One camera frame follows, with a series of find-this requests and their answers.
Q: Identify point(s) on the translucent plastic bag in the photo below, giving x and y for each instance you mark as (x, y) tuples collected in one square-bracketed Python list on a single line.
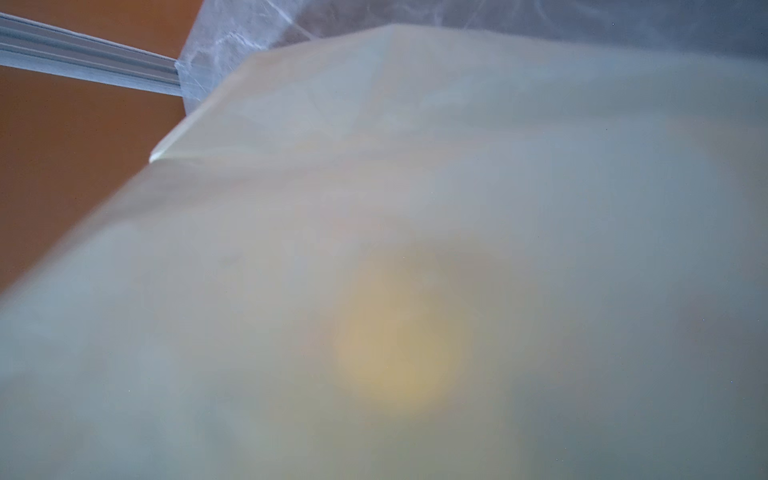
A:
[(416, 253)]

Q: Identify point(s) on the yellow ribbed fruit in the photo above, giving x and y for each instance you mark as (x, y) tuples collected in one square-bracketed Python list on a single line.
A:
[(401, 338)]

